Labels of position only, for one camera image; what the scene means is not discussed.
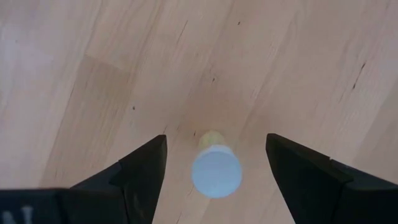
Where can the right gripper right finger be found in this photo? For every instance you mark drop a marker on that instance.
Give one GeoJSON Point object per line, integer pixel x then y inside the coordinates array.
{"type": "Point", "coordinates": [311, 186]}

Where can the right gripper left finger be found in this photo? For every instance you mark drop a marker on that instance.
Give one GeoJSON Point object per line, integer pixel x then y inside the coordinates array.
{"type": "Point", "coordinates": [130, 186]}

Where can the small bottle with yellow pills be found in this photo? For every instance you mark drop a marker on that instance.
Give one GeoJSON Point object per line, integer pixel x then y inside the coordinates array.
{"type": "Point", "coordinates": [216, 174]}

